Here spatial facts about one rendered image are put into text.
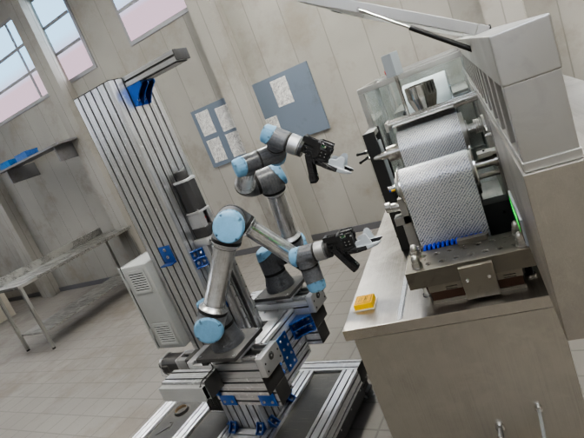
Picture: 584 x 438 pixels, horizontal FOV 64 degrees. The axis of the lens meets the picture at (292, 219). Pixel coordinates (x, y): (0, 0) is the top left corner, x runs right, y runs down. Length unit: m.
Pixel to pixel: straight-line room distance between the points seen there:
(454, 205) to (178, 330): 1.45
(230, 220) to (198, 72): 4.44
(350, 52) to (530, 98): 4.38
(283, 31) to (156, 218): 3.56
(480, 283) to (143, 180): 1.44
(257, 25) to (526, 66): 4.89
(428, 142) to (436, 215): 0.32
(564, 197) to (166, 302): 1.93
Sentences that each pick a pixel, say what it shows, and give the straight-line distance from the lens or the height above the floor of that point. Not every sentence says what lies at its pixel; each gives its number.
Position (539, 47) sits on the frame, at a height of 1.61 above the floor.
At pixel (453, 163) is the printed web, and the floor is 1.29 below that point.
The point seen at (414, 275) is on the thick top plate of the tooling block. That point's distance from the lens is 1.58.
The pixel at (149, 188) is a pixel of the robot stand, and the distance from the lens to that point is 2.18.
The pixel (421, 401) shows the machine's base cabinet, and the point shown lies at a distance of 1.78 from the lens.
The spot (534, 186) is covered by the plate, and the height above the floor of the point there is 1.42.
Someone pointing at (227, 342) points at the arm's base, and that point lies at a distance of 2.07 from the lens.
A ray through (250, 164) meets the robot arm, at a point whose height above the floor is 1.51.
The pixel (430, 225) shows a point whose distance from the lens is 1.72.
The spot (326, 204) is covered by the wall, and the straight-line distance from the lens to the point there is 5.63.
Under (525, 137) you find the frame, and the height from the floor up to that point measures 1.49.
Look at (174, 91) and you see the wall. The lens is 6.36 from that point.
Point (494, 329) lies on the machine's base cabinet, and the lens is 1.60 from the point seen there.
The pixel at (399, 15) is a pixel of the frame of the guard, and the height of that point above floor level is 1.78.
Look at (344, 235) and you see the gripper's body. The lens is 1.76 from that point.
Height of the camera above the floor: 1.67
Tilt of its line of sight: 13 degrees down
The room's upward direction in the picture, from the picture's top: 22 degrees counter-clockwise
